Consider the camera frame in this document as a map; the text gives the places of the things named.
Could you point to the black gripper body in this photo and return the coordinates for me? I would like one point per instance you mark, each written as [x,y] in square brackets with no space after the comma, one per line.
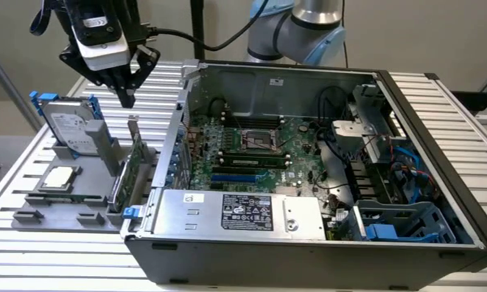
[131,18]

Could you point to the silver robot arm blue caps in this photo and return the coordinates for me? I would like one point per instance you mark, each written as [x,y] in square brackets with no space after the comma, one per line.
[304,27]

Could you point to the black vertical pole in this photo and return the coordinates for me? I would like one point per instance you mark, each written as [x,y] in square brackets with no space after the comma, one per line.
[198,27]

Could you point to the green graphics card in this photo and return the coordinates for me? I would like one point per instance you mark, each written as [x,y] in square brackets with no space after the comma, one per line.
[134,164]

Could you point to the silver CPU chip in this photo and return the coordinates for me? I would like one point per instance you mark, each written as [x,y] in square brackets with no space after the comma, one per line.
[60,177]

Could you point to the green RAM stick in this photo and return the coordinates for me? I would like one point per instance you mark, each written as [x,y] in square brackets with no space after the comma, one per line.
[64,198]

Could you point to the black expansion slot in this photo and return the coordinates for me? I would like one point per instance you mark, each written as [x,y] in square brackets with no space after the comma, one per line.
[232,170]

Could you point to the installed black RAM stick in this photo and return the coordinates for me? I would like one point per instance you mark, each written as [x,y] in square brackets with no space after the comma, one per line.
[254,160]

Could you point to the blue expansion slot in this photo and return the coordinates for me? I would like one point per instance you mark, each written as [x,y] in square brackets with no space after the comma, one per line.
[234,178]

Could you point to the blue case latch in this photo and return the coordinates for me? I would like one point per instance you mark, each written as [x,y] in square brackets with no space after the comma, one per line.
[131,213]

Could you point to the grey parts rack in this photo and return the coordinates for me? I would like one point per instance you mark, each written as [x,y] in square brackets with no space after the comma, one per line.
[64,213]

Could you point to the green motherboard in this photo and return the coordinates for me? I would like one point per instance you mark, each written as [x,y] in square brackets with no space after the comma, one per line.
[304,158]

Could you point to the silver power supply unit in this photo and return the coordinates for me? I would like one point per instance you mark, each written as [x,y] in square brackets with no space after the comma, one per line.
[211,213]

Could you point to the silver optical drive cage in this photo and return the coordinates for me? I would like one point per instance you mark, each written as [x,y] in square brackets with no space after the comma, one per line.
[369,121]

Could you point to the black open PC case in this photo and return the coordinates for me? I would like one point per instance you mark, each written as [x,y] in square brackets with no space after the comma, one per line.
[267,261]

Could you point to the black box on side table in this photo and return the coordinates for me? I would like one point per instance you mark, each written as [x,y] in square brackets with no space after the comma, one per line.
[471,100]

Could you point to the grey plastic disk bay cage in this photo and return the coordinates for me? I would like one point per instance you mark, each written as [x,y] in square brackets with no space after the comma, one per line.
[406,219]

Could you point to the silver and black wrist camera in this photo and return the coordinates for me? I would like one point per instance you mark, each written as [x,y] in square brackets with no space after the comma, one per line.
[103,51]

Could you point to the hard disk with blue bracket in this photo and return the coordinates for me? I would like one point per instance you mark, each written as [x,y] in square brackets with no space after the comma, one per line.
[67,124]

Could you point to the grey metal frame post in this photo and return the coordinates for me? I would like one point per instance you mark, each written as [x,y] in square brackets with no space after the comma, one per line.
[12,85]

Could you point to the CPU socket with metal frame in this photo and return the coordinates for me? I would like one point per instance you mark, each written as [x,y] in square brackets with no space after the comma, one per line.
[259,139]

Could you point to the silver metal bracket box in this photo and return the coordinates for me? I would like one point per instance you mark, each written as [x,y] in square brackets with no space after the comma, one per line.
[349,134]

